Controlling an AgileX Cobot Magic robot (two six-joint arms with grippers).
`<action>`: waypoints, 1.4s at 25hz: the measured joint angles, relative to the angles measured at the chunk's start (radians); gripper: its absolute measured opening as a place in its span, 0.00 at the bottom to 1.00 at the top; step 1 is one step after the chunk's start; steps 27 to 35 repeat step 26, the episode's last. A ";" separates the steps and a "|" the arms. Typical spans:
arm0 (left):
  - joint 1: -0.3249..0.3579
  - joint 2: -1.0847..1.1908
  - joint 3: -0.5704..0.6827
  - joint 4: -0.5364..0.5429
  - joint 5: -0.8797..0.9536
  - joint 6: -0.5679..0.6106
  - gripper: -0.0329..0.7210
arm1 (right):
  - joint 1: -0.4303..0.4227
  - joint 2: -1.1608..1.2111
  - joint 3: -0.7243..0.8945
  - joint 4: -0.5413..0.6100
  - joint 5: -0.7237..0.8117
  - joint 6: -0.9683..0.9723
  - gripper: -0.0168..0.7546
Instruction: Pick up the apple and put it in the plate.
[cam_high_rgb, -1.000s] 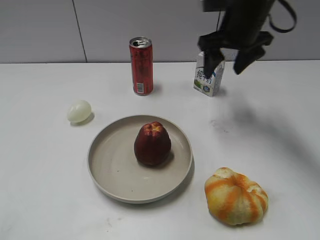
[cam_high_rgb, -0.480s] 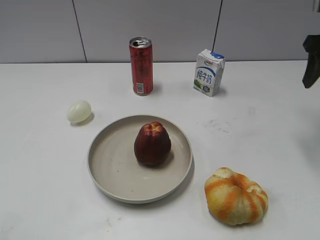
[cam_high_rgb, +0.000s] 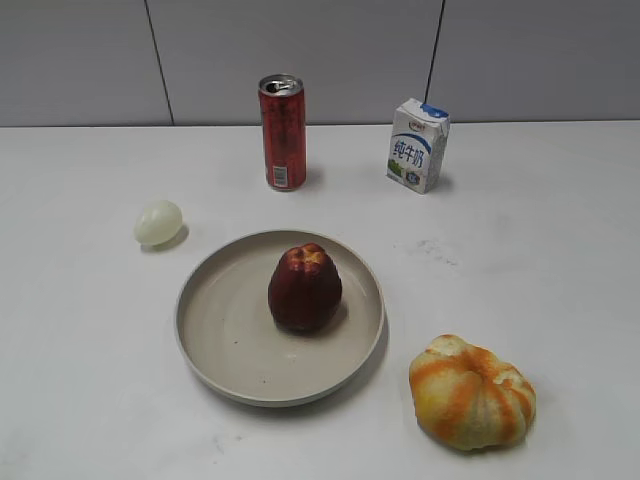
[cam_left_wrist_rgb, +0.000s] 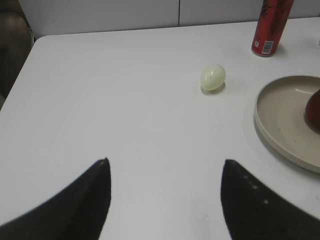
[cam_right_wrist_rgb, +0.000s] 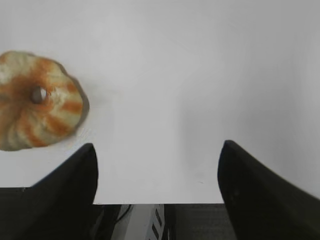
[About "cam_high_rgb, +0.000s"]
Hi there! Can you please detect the white blue milk carton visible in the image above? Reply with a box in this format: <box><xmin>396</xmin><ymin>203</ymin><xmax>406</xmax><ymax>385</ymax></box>
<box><xmin>387</xmin><ymin>98</ymin><xmax>450</xmax><ymax>194</ymax></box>

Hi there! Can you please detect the orange yellow pumpkin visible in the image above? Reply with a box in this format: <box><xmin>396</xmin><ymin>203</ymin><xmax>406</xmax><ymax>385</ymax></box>
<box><xmin>409</xmin><ymin>334</ymin><xmax>536</xmax><ymax>451</ymax></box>

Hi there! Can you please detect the dark red apple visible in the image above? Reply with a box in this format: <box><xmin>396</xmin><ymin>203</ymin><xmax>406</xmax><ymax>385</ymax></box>
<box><xmin>268</xmin><ymin>243</ymin><xmax>342</xmax><ymax>333</ymax></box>

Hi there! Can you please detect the pale white egg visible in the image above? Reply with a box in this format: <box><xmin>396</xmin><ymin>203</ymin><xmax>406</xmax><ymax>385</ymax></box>
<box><xmin>134</xmin><ymin>200</ymin><xmax>183</xmax><ymax>246</ymax></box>

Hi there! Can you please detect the red soda can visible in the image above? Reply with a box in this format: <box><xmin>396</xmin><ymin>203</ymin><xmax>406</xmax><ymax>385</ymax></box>
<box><xmin>258</xmin><ymin>73</ymin><xmax>307</xmax><ymax>191</ymax></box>

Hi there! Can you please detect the beige round plate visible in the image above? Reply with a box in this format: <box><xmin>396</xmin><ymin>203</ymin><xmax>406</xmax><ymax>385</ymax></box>
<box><xmin>175</xmin><ymin>230</ymin><xmax>386</xmax><ymax>408</ymax></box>

